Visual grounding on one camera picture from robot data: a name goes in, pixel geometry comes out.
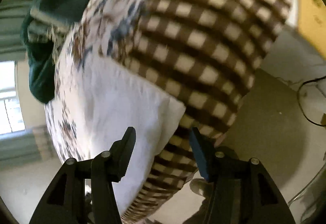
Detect white fleece pants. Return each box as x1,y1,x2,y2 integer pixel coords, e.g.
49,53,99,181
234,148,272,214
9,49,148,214
78,57,185,214

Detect bright window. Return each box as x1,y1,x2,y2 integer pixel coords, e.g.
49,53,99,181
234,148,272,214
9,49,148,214
0,61,25,135

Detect brown checkered floral blanket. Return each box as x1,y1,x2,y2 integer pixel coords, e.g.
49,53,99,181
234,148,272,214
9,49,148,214
45,0,293,223

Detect dark green garment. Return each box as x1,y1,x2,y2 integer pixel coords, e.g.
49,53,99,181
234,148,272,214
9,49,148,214
20,0,89,104

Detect grey-green curtain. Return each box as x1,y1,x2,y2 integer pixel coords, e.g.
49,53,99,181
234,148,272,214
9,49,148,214
1,0,33,61

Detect black cable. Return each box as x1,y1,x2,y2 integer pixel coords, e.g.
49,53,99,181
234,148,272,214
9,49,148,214
297,76,326,127

